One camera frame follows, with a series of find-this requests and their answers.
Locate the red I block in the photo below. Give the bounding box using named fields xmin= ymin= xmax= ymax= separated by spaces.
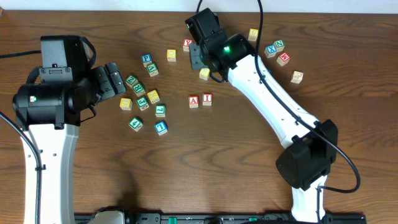
xmin=202 ymin=93 xmax=213 ymax=106

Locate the red A block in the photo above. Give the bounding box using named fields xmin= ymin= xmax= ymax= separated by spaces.
xmin=188 ymin=96 xmax=199 ymax=108

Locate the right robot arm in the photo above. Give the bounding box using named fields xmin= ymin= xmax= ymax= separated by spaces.
xmin=185 ymin=8 xmax=338 ymax=223

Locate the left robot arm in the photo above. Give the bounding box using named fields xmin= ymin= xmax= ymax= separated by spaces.
xmin=12 ymin=35 xmax=126 ymax=223

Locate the yellow block centre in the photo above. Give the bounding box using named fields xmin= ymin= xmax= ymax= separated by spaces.
xmin=199 ymin=68 xmax=210 ymax=80

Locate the yellow block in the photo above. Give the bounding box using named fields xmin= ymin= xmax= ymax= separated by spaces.
xmin=199 ymin=68 xmax=210 ymax=80
xmin=167 ymin=49 xmax=177 ymax=62
xmin=119 ymin=98 xmax=132 ymax=111
xmin=248 ymin=29 xmax=259 ymax=42
xmin=147 ymin=90 xmax=160 ymax=104

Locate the red Y block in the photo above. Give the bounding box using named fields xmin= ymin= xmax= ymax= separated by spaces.
xmin=183 ymin=39 xmax=193 ymax=52

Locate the green Z block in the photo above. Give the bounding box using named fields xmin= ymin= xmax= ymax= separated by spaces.
xmin=125 ymin=75 xmax=139 ymax=88

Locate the yellow block upper left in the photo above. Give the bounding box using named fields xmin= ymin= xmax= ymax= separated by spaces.
xmin=167 ymin=49 xmax=177 ymax=62

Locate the yellow block far left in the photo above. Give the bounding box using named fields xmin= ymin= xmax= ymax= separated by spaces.
xmin=119 ymin=98 xmax=132 ymax=111

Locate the green R block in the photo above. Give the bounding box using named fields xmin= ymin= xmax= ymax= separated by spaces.
xmin=132 ymin=83 xmax=146 ymax=97

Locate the green J block left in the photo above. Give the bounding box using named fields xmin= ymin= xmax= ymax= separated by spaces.
xmin=136 ymin=96 xmax=149 ymax=111

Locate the yellow block top right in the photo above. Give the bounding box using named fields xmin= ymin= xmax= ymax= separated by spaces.
xmin=248 ymin=29 xmax=259 ymax=42

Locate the green V block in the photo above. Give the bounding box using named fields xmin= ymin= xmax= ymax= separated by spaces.
xmin=147 ymin=63 xmax=159 ymax=77

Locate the blue P block left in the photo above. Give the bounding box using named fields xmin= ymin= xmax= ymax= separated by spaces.
xmin=141 ymin=54 xmax=152 ymax=67

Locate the yellow block middle left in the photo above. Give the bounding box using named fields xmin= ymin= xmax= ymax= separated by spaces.
xmin=147 ymin=90 xmax=160 ymax=104

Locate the green 4 block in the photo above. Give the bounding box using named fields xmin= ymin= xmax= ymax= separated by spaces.
xmin=128 ymin=116 xmax=143 ymax=132

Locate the blue X block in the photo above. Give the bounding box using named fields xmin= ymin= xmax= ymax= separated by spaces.
xmin=264 ymin=45 xmax=277 ymax=58

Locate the green L block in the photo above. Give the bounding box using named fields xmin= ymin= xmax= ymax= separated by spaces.
xmin=155 ymin=105 xmax=166 ymax=118

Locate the green N block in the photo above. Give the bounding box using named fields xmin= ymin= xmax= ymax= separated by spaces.
xmin=274 ymin=40 xmax=285 ymax=52

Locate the red M block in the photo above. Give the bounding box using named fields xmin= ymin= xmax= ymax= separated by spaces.
xmin=277 ymin=52 xmax=290 ymax=67

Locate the blue L block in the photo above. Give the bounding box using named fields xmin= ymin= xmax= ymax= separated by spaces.
xmin=154 ymin=121 xmax=168 ymax=136

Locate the plain picture block right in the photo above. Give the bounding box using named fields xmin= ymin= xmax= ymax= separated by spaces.
xmin=290 ymin=71 xmax=303 ymax=84

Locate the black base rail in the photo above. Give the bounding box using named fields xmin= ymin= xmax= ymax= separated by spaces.
xmin=74 ymin=212 xmax=368 ymax=224

